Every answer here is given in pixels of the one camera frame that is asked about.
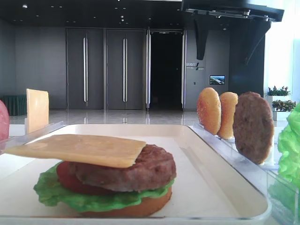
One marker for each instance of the golden bun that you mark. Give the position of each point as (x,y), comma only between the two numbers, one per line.
(228,102)
(209,110)

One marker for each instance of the orange cheese slice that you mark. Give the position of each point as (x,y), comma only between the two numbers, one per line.
(37,109)
(91,149)

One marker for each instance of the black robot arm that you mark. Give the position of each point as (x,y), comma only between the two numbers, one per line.
(250,19)

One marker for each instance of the brown meat patty on burger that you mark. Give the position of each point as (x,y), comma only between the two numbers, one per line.
(153,168)

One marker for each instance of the standing brown meat patty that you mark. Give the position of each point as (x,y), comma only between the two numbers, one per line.
(253,127)

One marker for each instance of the red tomato slice on burger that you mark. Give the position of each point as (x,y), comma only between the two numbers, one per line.
(70,182)

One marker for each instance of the standing orange cheese slice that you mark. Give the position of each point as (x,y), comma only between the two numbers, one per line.
(37,109)

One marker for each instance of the green lettuce leaf on burger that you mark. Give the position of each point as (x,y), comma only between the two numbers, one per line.
(51,192)

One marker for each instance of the standing red tomato slice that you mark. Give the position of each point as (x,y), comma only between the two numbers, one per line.
(4,122)

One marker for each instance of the standing green lettuce leaf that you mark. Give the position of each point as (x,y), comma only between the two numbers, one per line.
(289,163)

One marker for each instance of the grey double door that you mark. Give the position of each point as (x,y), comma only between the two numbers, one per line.
(105,69)

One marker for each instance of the cream rectangular serving tray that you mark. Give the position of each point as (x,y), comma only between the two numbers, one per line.
(207,191)

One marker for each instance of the bottom bun on tray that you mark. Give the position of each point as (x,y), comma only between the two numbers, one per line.
(147,207)

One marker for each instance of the white planter with flowers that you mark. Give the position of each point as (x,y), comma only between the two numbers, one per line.
(280,101)

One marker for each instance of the green draped table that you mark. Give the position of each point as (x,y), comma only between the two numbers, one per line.
(15,104)

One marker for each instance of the small wall display screen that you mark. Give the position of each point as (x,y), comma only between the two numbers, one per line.
(217,80)

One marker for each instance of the left long clear rail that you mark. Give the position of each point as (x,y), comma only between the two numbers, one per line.
(21,140)

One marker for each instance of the long clear rail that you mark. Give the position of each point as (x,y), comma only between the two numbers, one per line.
(21,140)
(261,176)

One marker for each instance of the right long clear rail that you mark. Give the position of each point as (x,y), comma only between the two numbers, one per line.
(261,176)

